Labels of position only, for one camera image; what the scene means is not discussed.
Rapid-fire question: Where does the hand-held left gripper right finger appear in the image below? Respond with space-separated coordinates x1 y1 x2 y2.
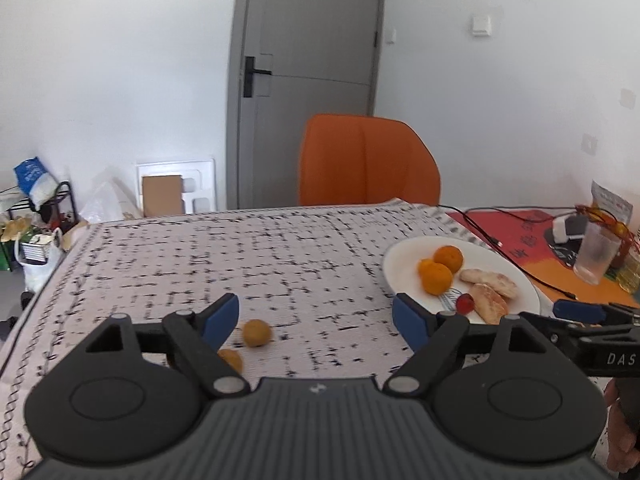
382 294 551 401

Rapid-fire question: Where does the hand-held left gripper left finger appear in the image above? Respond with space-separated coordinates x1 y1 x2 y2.
85 292 251 401

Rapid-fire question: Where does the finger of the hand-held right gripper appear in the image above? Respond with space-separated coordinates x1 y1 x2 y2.
552 299 640 326
517 311 596 356

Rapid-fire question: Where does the small tangerine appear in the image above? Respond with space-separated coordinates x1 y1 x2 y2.
217 349 244 375
242 319 273 348

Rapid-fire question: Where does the large orange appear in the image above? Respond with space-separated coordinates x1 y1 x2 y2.
417 258 453 296
432 245 464 274

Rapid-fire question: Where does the thick bread roll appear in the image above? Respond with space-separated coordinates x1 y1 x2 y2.
467 283 511 325

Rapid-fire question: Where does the white plate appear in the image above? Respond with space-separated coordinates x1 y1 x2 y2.
382 236 542 326

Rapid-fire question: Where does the long bread roll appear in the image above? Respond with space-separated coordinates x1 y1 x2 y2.
459 268 519 299

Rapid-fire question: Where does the person's right hand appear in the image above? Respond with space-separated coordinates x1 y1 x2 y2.
602 375 640 473

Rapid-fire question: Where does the clear plastic cup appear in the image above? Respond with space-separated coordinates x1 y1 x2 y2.
573 220 622 286

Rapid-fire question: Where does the small jar of yellow liquid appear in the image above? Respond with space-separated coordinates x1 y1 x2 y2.
617 250 640 293

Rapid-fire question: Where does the black round pad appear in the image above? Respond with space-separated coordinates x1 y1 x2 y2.
544 227 583 266

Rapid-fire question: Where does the black patterned tablecloth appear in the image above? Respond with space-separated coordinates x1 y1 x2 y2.
0 200 556 476

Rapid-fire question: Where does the white device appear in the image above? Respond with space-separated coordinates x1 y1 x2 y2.
552 214 588 242

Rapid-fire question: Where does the red orange table mat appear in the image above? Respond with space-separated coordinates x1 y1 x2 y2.
445 207 640 311

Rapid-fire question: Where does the grey snack packet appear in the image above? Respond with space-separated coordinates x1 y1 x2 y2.
590 180 633 226

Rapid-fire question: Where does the brown cardboard piece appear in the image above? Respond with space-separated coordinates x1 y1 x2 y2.
141 175 184 217

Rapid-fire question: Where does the white foam packaging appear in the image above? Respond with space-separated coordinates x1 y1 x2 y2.
136 159 216 218

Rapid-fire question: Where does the clear plastic bag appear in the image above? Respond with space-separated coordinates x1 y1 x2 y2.
80 180 141 223

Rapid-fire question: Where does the orange chair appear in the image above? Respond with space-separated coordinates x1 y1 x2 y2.
298 114 442 207

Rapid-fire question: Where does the white plastic bag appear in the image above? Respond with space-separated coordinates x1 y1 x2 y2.
14 227 65 293

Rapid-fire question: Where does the black shoe rack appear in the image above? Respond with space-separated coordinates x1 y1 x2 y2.
0 181 73 261

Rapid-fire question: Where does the blue white bag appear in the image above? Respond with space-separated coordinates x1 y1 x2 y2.
13 158 58 198

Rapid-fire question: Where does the grey door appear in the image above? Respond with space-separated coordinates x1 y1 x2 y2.
226 0 387 210

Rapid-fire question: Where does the long black cable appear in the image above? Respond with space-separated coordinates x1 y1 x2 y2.
462 210 577 298

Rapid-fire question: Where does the short black cable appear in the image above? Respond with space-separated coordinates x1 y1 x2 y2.
439 204 505 248

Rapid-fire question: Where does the black door handle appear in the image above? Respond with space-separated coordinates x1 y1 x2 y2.
242 56 273 97

